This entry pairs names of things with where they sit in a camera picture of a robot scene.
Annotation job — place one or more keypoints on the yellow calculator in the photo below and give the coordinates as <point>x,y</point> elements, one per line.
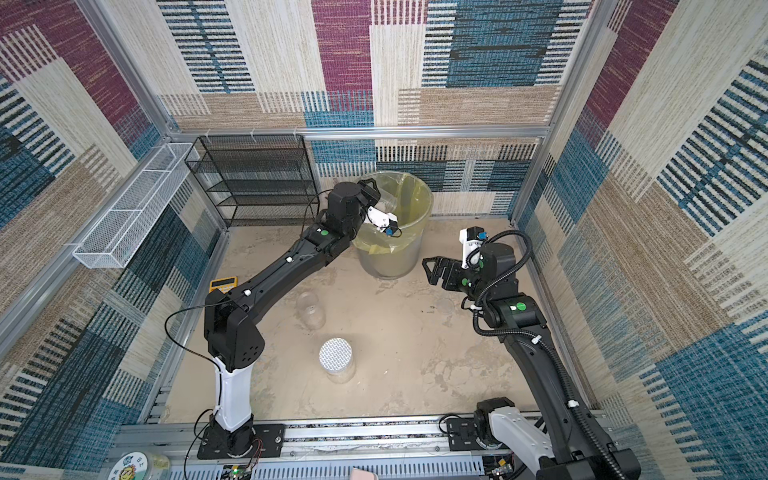
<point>224,284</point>

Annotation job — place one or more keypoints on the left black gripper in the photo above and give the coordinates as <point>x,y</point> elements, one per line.
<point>367,195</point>

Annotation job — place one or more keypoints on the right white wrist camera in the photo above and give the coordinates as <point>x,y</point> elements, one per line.
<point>471,239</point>

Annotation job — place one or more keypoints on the empty clear plastic jar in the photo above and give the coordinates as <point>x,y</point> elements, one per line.
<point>310,311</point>

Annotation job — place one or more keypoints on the aluminium front rail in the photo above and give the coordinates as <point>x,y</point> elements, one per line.
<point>405,447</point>

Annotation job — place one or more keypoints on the white wire mesh basket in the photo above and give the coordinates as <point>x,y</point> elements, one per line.
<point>114,240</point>

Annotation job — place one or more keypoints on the jar with patterned white lid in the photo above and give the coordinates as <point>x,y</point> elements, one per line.
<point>336,358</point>

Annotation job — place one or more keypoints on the small jar with rice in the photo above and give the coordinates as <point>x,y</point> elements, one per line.
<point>389,204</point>

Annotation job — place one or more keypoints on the black wire mesh shelf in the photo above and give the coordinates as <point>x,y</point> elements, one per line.
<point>255,180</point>

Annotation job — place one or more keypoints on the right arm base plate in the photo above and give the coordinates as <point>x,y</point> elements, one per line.
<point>462,436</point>

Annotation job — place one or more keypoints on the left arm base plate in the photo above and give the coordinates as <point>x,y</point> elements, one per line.
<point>264,441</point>

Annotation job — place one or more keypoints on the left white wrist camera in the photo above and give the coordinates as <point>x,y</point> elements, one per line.
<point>384,223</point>

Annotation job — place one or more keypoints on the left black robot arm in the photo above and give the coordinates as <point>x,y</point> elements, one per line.
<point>230,319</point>

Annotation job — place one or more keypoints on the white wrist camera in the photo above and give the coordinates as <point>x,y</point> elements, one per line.
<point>384,223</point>
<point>471,239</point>

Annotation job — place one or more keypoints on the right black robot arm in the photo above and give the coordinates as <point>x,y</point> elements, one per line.
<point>570,443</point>

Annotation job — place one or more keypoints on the bin with yellow bag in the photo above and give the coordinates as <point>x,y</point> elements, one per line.
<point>388,244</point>

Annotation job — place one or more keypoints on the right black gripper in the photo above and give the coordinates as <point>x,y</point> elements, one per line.
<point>454,273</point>

